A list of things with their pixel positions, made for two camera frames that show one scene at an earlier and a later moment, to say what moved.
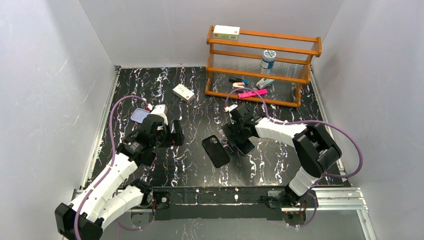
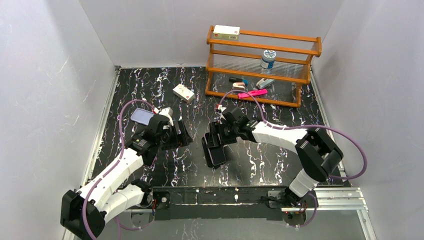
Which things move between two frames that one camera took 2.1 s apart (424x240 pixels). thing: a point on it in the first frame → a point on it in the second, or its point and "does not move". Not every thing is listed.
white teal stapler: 264,82 does not move
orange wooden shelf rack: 268,67 does not move
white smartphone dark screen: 245,146 → 217,154
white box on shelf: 226,32 does not move
